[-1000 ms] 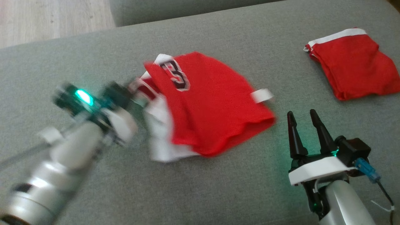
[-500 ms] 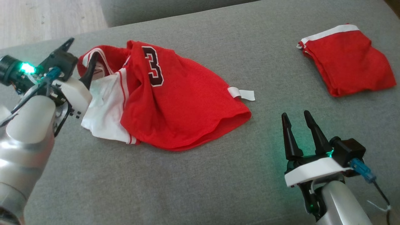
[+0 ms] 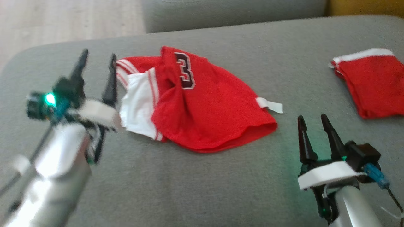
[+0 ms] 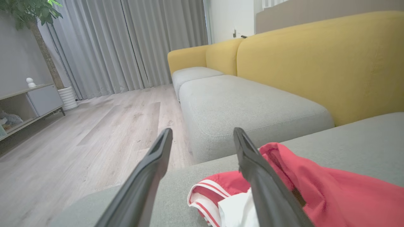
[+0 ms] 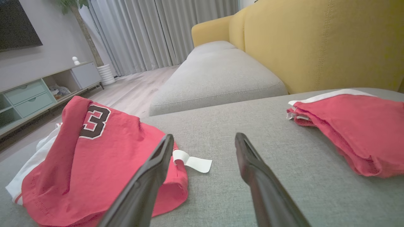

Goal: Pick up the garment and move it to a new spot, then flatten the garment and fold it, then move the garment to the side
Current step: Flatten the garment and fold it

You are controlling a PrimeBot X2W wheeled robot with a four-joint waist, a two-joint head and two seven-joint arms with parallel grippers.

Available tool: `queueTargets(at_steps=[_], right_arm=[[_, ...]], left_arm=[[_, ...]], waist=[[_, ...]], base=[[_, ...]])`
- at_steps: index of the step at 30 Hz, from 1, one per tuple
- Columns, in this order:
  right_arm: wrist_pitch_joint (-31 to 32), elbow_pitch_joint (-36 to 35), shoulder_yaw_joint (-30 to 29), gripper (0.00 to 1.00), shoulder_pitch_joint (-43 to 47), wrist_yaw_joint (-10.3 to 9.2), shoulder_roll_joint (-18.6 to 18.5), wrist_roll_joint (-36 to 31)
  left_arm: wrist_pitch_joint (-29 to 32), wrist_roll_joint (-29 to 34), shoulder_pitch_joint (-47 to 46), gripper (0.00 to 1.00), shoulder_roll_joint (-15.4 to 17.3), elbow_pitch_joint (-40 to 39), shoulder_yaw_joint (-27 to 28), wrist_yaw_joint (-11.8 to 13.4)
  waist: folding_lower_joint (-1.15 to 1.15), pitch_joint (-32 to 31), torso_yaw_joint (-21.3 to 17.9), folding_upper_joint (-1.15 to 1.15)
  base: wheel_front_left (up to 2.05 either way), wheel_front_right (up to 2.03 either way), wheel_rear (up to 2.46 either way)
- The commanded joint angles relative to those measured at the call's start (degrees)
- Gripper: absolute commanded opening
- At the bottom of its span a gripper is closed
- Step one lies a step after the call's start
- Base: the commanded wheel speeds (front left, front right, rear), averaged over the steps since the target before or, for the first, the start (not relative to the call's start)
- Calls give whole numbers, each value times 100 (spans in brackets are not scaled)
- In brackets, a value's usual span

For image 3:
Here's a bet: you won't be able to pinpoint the white tape tag on cable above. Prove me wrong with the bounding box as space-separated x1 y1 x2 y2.
11 156 31 174

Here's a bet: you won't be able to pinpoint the teal right cable connector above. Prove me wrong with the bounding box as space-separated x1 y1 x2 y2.
363 163 390 189

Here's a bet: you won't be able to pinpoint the red shorts with white stripe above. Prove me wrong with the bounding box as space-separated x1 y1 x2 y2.
328 48 404 119

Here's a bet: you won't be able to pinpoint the yellow upholstered panel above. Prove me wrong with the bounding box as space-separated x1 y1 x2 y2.
325 0 404 18

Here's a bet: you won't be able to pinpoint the thin black right cable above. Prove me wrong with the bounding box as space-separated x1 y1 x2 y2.
380 186 404 219

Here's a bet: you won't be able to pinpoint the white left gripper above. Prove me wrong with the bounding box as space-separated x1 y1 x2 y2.
68 49 122 133

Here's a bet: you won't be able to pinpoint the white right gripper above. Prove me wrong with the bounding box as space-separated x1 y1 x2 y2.
297 114 363 191

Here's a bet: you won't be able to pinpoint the thin black cable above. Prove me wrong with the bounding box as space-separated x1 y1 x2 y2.
0 123 54 197
380 186 404 219

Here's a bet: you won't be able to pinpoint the red white numbered jersey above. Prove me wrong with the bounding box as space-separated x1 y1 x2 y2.
115 46 283 154

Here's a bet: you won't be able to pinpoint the large grey sofa seat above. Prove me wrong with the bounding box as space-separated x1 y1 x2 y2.
0 14 404 227

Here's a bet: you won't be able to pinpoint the small grey sofa cushion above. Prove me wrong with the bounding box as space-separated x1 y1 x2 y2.
140 0 327 34

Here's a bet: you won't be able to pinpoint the teal left cable connector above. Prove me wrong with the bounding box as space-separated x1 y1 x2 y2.
50 98 70 123

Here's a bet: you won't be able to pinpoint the thin black left cable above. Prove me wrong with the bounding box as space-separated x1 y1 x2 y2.
0 123 54 197

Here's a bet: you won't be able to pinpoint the teal cable connector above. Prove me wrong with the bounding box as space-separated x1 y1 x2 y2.
363 163 390 189
50 98 70 123

